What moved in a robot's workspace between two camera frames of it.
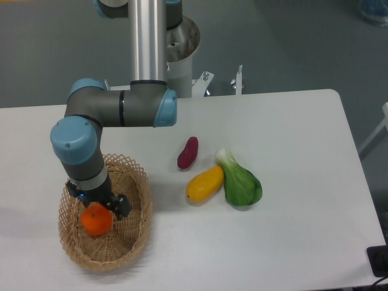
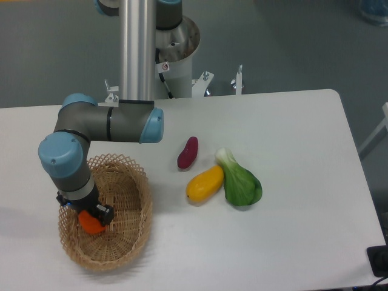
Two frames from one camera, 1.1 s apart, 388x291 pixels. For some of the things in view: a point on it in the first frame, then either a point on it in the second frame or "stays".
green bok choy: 241,186 stays
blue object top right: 375,11 stays
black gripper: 119,204 → 105,213
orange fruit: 96,219 stays
